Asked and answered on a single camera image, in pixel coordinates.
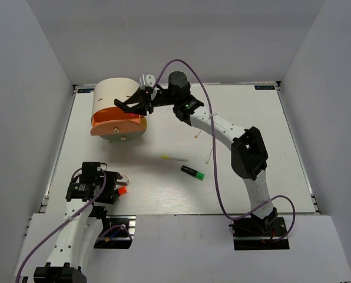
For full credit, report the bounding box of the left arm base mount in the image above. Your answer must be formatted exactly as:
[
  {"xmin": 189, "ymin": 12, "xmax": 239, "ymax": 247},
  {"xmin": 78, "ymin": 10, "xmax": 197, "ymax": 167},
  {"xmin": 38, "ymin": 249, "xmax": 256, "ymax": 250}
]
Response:
[{"xmin": 94, "ymin": 216, "xmax": 136, "ymax": 249}]

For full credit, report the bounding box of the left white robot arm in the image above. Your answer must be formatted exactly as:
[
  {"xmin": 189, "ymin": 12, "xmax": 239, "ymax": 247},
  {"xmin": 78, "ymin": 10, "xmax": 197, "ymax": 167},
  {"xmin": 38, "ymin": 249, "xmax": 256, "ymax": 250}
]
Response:
[{"xmin": 34, "ymin": 162, "xmax": 133, "ymax": 282}]

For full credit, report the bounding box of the cream cylindrical drawer organizer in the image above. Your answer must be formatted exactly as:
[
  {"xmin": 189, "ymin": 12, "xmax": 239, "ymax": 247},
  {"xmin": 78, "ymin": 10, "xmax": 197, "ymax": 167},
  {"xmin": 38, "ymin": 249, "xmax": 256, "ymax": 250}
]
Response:
[{"xmin": 91, "ymin": 78, "xmax": 139, "ymax": 139}]

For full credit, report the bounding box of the white pen pale cap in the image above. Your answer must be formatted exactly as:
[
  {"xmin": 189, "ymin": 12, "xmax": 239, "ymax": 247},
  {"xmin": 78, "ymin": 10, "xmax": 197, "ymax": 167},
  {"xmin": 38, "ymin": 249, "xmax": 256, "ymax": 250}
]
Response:
[{"xmin": 205, "ymin": 143, "xmax": 213, "ymax": 164}]

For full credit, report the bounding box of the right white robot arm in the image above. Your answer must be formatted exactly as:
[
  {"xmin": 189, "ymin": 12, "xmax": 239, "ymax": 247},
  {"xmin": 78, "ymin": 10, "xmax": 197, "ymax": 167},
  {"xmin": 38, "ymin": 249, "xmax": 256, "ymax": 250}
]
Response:
[{"xmin": 114, "ymin": 71, "xmax": 277, "ymax": 235}]

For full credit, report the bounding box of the white pen yellow cap upper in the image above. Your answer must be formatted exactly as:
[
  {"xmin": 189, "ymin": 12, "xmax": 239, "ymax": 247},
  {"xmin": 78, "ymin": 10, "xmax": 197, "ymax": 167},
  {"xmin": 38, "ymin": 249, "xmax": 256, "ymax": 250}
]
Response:
[{"xmin": 194, "ymin": 130, "xmax": 201, "ymax": 139}]

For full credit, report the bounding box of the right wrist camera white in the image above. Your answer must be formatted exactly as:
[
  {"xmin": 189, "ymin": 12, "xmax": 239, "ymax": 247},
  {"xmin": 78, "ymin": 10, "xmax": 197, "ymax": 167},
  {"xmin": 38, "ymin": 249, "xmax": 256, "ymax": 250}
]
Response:
[{"xmin": 139, "ymin": 74, "xmax": 155, "ymax": 89}]

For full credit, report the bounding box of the white pen yellow cap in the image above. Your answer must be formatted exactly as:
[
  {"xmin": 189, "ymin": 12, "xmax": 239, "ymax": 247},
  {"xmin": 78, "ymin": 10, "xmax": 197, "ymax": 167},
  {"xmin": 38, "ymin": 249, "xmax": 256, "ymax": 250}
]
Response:
[
  {"xmin": 194, "ymin": 130, "xmax": 201, "ymax": 139},
  {"xmin": 161, "ymin": 155, "xmax": 189, "ymax": 162}
]

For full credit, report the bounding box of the white pen yellow cap lower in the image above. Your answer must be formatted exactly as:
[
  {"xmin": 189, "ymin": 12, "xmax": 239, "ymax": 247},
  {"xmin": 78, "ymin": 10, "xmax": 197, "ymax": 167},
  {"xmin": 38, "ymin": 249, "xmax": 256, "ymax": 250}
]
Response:
[{"xmin": 161, "ymin": 155, "xmax": 189, "ymax": 162}]

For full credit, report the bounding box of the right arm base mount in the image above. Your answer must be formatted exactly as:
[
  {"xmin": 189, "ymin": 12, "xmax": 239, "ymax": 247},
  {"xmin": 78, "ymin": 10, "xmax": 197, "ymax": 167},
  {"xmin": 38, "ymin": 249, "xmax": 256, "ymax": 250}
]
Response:
[{"xmin": 229, "ymin": 217, "xmax": 290, "ymax": 251}]

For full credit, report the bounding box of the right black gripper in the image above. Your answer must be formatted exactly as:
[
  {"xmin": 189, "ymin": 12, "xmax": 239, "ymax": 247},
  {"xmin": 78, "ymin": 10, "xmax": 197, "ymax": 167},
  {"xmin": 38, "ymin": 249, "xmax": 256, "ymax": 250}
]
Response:
[{"xmin": 124, "ymin": 85, "xmax": 180, "ymax": 116}]

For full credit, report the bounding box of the pink white mini stapler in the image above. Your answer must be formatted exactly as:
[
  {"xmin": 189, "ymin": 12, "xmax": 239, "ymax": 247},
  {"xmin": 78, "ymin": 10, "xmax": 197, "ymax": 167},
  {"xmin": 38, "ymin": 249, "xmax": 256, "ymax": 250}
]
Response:
[{"xmin": 117, "ymin": 177, "xmax": 130, "ymax": 186}]

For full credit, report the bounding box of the green highlighter black body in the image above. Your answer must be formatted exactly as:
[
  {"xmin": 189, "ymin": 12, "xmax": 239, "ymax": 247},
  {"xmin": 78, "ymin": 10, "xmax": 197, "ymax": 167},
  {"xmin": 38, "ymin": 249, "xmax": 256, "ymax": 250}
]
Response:
[{"xmin": 181, "ymin": 165, "xmax": 205, "ymax": 181}]

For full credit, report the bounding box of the orange highlighter black body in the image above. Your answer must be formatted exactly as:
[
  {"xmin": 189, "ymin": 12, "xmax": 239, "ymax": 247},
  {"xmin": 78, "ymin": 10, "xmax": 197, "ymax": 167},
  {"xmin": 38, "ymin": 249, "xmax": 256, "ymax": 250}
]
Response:
[{"xmin": 114, "ymin": 186, "xmax": 127, "ymax": 196}]

